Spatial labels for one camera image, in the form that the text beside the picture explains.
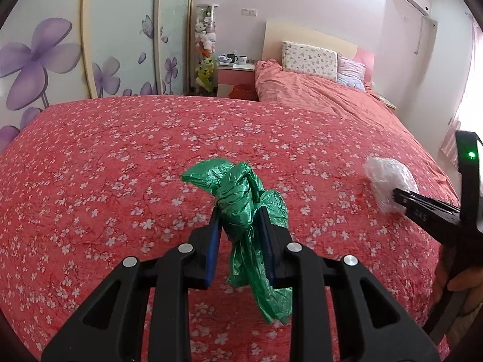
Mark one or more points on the red floral blanket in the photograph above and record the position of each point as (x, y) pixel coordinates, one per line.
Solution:
(113, 166)

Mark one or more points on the white floral pillow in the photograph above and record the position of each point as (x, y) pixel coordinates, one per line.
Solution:
(309, 60)

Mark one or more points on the white mug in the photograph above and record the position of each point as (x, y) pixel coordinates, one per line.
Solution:
(242, 60)

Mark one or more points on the person's right hand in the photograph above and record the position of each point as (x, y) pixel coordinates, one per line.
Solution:
(468, 284)

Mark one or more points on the dark mug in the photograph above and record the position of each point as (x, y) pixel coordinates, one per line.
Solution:
(231, 59)

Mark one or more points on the wardrobe with purple flower doors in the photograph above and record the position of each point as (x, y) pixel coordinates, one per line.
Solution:
(113, 26)

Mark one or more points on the pink striped pillow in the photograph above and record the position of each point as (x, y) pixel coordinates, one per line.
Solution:
(351, 73)

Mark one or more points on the clear tube of plush toys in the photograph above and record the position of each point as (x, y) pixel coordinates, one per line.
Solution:
(205, 49)

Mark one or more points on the white wall socket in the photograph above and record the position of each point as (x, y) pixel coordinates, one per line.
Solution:
(249, 11)

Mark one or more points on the clear plastic bag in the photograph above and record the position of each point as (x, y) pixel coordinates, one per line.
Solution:
(388, 177)

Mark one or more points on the white pipe cover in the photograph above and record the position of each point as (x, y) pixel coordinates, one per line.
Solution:
(428, 34)

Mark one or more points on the orange duvet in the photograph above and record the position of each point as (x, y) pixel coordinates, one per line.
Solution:
(302, 90)

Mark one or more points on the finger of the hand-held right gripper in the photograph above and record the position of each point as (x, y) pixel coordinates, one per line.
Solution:
(426, 211)

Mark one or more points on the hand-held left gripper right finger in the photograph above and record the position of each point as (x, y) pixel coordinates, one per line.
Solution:
(268, 245)

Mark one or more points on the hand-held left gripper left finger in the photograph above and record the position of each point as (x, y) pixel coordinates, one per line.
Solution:
(213, 241)

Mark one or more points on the dark green plastic bag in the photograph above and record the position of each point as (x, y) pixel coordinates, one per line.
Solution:
(241, 203)

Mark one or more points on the small red bin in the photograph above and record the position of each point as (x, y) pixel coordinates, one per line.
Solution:
(243, 93)

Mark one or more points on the white air conditioner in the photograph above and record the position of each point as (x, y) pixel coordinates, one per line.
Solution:
(411, 2)

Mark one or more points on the beige and pink headboard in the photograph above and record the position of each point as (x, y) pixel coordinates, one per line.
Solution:
(275, 37)

